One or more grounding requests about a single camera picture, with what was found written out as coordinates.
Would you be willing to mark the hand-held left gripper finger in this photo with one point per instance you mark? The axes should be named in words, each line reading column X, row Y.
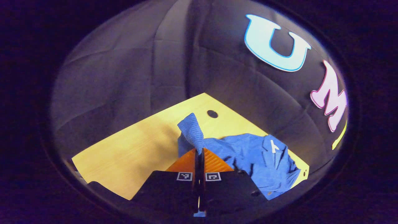
column 197, row 174
column 201, row 174

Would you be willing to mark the black backdrop cloth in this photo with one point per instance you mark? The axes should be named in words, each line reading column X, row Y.
column 140, row 62

